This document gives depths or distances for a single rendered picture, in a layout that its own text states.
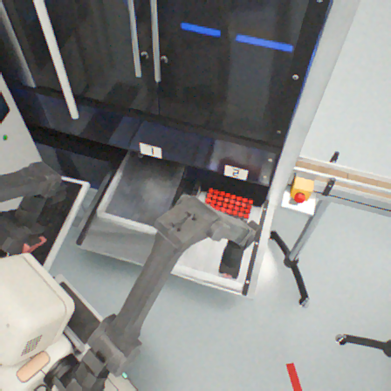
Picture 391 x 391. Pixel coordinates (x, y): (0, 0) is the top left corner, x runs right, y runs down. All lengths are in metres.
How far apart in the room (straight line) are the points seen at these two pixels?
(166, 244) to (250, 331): 1.59
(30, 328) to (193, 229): 0.40
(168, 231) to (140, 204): 0.82
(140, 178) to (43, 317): 0.86
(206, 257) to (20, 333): 0.75
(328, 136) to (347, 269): 1.05
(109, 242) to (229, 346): 1.04
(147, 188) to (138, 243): 0.25
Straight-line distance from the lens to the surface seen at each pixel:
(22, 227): 1.18
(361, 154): 3.13
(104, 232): 1.54
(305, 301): 2.39
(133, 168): 1.69
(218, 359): 2.27
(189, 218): 0.80
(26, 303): 0.95
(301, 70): 1.14
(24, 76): 1.59
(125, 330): 0.93
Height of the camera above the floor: 2.22
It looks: 57 degrees down
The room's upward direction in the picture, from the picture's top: 3 degrees clockwise
